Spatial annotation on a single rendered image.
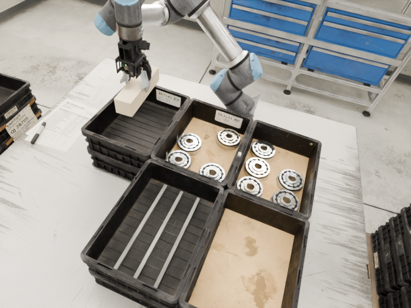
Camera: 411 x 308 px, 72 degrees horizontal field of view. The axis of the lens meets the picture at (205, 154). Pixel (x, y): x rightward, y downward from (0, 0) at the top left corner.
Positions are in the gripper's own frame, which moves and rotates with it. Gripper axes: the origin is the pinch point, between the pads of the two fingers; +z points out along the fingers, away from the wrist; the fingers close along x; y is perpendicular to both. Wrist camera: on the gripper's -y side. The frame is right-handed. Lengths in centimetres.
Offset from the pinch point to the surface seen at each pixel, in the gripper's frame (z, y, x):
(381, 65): 58, -185, 141
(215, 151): 26.0, -2.8, 32.7
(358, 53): 51, -183, 117
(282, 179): 23, 4, 62
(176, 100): 19.7, -20.6, 7.9
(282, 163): 26, -7, 62
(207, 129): 26.1, -14.2, 25.5
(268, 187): 26, 8, 58
